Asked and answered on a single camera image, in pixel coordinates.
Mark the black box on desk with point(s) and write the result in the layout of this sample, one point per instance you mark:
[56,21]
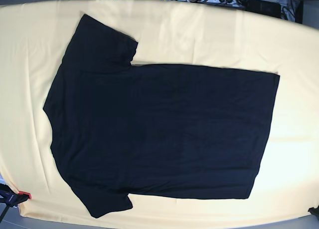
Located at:
[267,8]

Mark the black red table clamp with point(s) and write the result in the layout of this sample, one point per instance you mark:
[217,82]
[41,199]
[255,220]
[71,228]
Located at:
[10,198]

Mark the dark navy T-shirt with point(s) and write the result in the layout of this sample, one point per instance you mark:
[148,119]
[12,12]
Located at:
[170,130]

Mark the yellow table cloth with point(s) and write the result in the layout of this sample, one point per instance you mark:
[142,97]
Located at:
[33,39]

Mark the black clamp at corner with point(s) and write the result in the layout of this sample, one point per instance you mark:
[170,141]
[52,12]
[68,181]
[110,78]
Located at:
[314,212]

